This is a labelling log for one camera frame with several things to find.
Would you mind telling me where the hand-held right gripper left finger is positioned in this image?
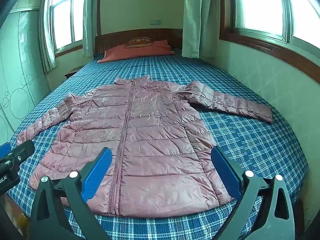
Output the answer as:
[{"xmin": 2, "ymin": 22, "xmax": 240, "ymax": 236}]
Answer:
[{"xmin": 29, "ymin": 147, "xmax": 113, "ymax": 240}]

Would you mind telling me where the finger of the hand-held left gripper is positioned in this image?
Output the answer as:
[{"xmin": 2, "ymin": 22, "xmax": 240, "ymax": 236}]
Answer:
[
  {"xmin": 0, "ymin": 142, "xmax": 12, "ymax": 158},
  {"xmin": 0, "ymin": 140, "xmax": 35, "ymax": 167}
]

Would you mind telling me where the window with wooden sill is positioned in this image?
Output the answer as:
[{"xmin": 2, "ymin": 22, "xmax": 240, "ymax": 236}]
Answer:
[{"xmin": 219, "ymin": 0, "xmax": 320, "ymax": 83}]

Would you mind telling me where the pale green curtain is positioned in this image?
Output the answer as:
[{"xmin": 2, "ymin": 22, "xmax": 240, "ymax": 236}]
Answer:
[
  {"xmin": 182, "ymin": 0, "xmax": 221, "ymax": 58},
  {"xmin": 82, "ymin": 0, "xmax": 101, "ymax": 58},
  {"xmin": 39, "ymin": 0, "xmax": 57, "ymax": 72}
]

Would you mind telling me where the window with white frame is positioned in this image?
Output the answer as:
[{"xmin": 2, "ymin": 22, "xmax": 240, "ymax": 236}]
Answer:
[{"xmin": 49, "ymin": 0, "xmax": 87, "ymax": 53}]

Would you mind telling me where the dark wooden nightstand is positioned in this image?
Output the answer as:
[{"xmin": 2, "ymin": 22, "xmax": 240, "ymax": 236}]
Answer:
[{"xmin": 64, "ymin": 66, "xmax": 84, "ymax": 80}]

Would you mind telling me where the dark wooden headboard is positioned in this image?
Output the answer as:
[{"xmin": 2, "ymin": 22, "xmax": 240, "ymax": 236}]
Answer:
[{"xmin": 95, "ymin": 29, "xmax": 183, "ymax": 55}]

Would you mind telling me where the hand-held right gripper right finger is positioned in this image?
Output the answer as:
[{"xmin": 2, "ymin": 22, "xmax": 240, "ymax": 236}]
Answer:
[{"xmin": 211, "ymin": 145, "xmax": 294, "ymax": 240}]

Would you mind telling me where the bed with blue plaid sheet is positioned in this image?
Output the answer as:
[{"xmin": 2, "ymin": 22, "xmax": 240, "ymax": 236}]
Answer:
[{"xmin": 6, "ymin": 47, "xmax": 308, "ymax": 240}]

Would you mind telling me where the orange pillow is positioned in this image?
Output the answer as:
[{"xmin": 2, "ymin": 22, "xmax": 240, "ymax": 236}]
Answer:
[{"xmin": 97, "ymin": 39, "xmax": 175, "ymax": 63}]

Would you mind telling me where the pink puffer jacket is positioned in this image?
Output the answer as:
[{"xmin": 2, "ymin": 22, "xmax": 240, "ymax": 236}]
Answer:
[{"xmin": 17, "ymin": 75, "xmax": 273, "ymax": 217}]

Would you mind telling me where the white wardrobe with circle pattern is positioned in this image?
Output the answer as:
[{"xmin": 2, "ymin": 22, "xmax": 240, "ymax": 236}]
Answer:
[{"xmin": 0, "ymin": 0, "xmax": 52, "ymax": 140}]

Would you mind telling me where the brown patterned cushion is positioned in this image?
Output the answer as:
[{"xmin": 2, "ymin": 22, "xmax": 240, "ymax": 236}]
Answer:
[{"xmin": 125, "ymin": 37, "xmax": 153, "ymax": 48}]

